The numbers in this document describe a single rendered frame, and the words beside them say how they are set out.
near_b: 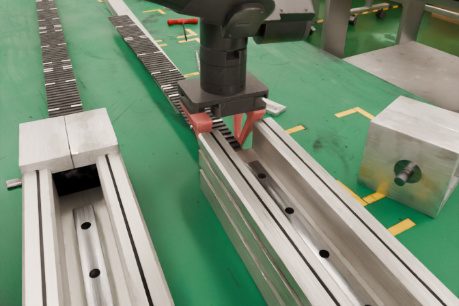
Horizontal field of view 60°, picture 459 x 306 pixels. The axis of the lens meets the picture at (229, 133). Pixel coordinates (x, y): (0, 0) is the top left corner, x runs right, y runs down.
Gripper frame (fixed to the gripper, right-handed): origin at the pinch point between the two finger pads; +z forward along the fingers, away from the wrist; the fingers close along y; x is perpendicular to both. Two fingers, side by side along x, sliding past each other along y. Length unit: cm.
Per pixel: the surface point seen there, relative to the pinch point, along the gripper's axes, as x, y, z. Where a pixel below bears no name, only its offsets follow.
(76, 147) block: -3.3, -18.5, -6.5
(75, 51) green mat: 52, -14, 4
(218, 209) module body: -10.8, -5.1, 0.8
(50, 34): 56, -18, 0
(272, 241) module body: -22.6, -5.3, -5.9
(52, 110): 18.4, -20.4, -0.1
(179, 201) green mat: -5.7, -8.2, 2.8
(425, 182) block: -19.1, 17.1, -2.4
